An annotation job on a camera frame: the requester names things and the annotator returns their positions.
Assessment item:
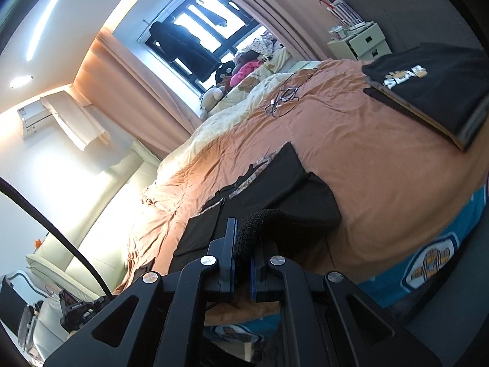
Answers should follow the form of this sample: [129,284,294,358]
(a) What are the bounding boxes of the pink plush toy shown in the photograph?
[230,60,262,88]

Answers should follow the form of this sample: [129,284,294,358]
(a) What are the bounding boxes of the small black folded cloth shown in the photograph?
[131,258,155,284]

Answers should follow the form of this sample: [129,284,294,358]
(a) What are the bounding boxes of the cream bed headboard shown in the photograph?
[26,142,160,359]

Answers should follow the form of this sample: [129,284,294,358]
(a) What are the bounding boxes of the left pink curtain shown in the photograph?
[73,28,202,158]

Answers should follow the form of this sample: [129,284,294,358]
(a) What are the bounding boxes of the white plush toy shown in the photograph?
[199,85,226,121]

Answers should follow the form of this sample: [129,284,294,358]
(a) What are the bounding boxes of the orange brown duvet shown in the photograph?
[119,60,488,291]

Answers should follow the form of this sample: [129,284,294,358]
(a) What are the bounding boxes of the black t-shirt floral trim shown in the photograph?
[169,143,341,272]

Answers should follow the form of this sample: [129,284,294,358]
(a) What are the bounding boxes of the tangled black cables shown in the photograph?
[263,67,319,120]

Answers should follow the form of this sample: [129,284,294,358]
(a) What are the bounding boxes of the cream blanket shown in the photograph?
[155,61,319,184]

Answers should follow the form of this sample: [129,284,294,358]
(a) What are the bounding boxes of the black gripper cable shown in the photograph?
[0,176,115,301]

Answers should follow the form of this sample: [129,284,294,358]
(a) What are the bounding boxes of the hanging black jacket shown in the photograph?
[149,22,220,81]

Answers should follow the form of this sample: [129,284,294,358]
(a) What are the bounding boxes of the pink curtain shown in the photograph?
[232,0,336,61]
[73,28,202,158]

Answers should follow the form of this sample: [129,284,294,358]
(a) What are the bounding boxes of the right pink curtain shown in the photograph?
[232,0,336,61]

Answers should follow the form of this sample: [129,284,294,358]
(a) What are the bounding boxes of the stack of folded dark clothes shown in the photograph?
[361,43,488,151]

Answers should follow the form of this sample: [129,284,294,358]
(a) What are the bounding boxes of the teal patterned bed sheet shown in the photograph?
[204,185,488,343]

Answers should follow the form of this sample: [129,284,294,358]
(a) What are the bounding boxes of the white air conditioner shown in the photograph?
[17,100,53,139]

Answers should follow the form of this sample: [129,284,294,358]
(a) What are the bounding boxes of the cream bedside drawer cabinet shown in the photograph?
[327,22,392,61]

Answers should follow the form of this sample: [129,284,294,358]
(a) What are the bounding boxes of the striped bag on cabinet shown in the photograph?
[319,0,365,31]

